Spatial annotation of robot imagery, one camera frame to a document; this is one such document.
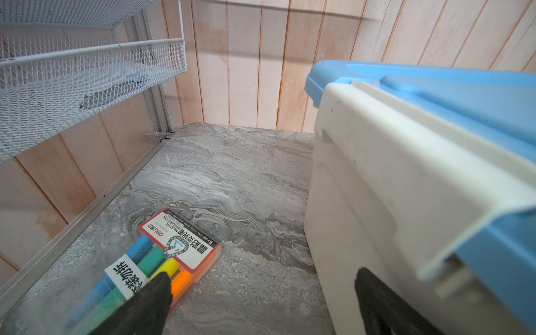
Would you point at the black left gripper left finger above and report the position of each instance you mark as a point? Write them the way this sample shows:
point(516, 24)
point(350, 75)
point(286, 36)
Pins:
point(145, 313)

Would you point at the highlighter marker pack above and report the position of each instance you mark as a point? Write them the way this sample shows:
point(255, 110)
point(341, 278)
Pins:
point(170, 244)

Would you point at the blue plastic bin lid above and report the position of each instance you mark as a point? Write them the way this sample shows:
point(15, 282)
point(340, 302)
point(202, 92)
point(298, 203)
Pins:
point(460, 125)

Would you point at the white mesh wall shelf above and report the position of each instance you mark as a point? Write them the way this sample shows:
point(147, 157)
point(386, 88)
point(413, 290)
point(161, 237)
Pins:
point(62, 64)

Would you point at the white plastic storage bin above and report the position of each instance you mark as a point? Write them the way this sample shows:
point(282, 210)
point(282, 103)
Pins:
point(398, 201)

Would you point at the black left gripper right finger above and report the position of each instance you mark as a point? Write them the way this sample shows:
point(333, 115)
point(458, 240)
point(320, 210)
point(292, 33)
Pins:
point(385, 312)

